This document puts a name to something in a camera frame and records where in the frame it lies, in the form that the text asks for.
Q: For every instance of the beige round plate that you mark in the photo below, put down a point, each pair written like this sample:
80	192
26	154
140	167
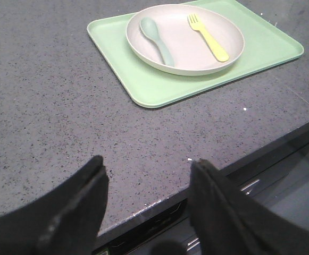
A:
189	50

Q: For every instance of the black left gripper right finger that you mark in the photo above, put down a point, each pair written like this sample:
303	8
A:
227	221

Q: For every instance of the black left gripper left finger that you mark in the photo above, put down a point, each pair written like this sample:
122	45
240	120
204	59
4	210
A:
64	221

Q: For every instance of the teal plastic spoon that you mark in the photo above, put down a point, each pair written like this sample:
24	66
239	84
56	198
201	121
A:
150	30

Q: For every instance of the yellow plastic fork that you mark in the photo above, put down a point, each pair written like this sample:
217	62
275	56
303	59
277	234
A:
217	50

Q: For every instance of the light green plastic tray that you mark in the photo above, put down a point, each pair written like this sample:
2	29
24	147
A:
265	46

